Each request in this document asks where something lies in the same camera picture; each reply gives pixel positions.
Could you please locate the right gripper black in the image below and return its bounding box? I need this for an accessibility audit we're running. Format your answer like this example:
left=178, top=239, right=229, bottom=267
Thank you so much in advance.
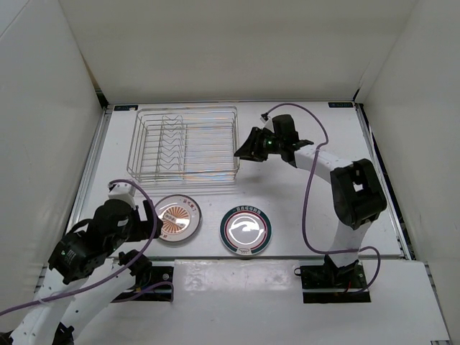
left=234, top=127, right=283, bottom=163

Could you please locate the orange sunburst plate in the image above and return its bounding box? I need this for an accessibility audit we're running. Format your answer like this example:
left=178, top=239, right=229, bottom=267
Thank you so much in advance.
left=155, top=194, right=203, bottom=244

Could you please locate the wire dish rack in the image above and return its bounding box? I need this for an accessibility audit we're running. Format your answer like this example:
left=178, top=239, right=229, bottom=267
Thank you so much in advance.
left=126, top=106, right=239, bottom=184

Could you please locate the green rimmed back plate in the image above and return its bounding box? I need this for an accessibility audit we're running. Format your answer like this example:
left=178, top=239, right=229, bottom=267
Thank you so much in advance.
left=219, top=205, right=272, bottom=257

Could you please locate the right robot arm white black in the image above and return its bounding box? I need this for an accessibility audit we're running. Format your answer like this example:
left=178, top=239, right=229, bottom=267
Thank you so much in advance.
left=234, top=114, right=387, bottom=288

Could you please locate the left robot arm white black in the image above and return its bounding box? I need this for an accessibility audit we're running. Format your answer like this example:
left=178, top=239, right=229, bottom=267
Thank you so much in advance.
left=1, top=198, right=162, bottom=344

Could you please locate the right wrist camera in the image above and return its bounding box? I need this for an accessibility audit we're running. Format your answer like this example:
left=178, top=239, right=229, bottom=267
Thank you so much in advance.
left=260, top=113, right=275, bottom=132

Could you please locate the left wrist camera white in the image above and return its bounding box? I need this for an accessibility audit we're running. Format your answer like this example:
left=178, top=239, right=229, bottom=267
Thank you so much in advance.
left=108, top=183, right=136, bottom=209

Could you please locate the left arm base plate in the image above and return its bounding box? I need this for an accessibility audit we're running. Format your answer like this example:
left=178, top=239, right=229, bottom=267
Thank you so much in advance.
left=112, top=265, right=174, bottom=303

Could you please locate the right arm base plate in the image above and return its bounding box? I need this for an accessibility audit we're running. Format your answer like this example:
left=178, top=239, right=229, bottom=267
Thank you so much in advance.
left=293, top=264, right=371, bottom=304

